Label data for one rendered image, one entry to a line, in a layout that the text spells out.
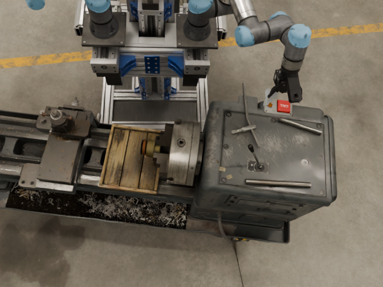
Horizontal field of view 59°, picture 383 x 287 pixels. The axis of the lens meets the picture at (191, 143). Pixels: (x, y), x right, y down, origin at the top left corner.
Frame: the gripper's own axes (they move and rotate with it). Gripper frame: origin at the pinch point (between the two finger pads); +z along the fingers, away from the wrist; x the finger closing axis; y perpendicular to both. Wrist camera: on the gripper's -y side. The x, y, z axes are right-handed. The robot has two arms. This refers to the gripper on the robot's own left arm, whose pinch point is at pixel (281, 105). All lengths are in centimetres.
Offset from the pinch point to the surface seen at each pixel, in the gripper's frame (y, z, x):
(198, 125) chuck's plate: 8.1, 17.6, 34.2
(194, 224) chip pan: -9, 91, 38
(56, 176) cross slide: 2, 39, 106
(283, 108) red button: 9.9, 13.1, -6.1
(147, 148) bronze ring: 4, 26, 59
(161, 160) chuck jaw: -2, 29, 53
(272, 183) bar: -24.4, 20.7, 6.4
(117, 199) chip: 8, 81, 84
